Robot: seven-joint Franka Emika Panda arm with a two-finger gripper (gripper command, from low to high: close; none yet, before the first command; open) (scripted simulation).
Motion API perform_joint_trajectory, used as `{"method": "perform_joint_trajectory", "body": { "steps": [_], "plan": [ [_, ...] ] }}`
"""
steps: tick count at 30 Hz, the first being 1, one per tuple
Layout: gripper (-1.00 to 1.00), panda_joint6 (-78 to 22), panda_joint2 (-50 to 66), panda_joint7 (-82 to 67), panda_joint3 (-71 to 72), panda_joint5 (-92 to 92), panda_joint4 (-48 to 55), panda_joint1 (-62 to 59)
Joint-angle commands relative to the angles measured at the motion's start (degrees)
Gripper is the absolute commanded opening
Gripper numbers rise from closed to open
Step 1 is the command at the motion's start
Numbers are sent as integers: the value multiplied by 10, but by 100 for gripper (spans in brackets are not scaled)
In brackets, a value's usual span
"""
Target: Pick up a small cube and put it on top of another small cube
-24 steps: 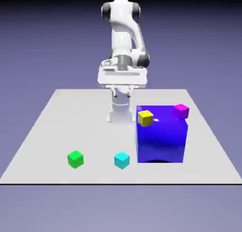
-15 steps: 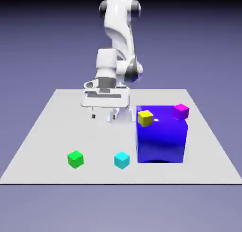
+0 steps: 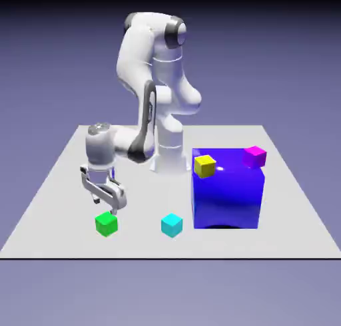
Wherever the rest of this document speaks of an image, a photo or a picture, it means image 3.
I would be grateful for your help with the small magenta cube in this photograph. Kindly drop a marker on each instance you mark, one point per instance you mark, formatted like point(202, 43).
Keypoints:
point(255, 157)

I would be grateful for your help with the small green cube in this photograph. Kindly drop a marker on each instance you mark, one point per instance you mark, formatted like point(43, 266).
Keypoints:
point(106, 224)

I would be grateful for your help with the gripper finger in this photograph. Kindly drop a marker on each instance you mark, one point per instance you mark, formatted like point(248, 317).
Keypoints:
point(114, 211)
point(95, 199)

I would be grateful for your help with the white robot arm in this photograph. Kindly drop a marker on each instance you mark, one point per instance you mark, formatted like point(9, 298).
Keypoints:
point(138, 65)

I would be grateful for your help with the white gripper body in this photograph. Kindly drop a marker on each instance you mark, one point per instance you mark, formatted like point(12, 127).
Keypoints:
point(113, 195)

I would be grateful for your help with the large blue box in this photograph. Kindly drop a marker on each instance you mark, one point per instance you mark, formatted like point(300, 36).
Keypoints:
point(227, 195)

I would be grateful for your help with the small cyan cube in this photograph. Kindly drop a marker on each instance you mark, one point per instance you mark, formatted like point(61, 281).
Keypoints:
point(171, 225)

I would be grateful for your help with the small yellow cube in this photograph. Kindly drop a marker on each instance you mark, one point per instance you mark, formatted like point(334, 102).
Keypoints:
point(204, 166)

